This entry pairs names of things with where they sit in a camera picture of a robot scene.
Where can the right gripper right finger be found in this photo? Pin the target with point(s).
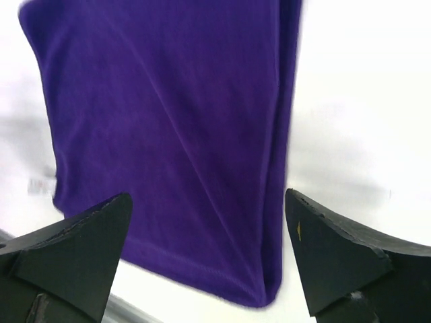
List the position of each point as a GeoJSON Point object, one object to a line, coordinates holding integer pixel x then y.
{"type": "Point", "coordinates": [352, 273]}

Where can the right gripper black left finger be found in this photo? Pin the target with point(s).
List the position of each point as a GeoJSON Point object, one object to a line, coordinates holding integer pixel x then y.
{"type": "Point", "coordinates": [67, 259]}

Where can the purple towel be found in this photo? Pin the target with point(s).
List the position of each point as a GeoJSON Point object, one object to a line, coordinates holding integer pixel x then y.
{"type": "Point", "coordinates": [185, 105]}

